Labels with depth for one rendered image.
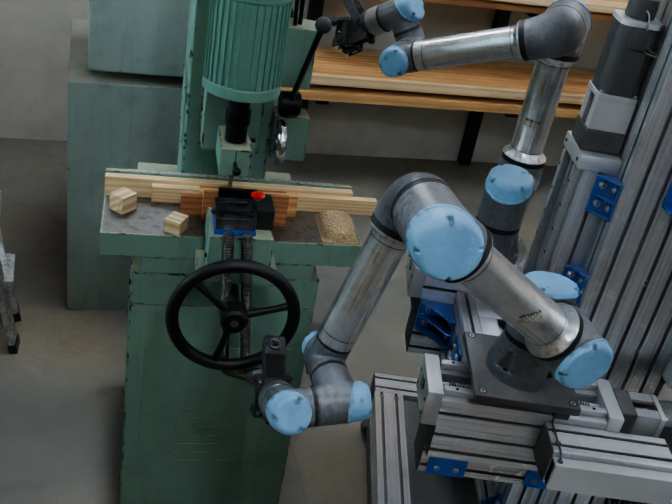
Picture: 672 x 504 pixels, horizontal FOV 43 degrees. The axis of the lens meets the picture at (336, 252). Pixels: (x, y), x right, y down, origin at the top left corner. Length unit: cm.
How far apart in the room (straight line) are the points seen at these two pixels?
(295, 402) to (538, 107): 107
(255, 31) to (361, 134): 288
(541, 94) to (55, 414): 172
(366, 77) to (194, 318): 221
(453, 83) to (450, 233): 289
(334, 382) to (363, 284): 19
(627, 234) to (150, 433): 127
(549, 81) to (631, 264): 53
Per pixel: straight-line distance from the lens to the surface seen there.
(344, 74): 401
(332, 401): 155
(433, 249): 135
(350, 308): 158
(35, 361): 299
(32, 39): 430
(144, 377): 216
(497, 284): 146
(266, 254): 185
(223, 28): 184
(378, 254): 152
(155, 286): 200
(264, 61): 186
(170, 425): 226
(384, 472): 241
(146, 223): 197
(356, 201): 211
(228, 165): 197
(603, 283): 196
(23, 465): 265
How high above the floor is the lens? 188
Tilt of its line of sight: 30 degrees down
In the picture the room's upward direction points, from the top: 11 degrees clockwise
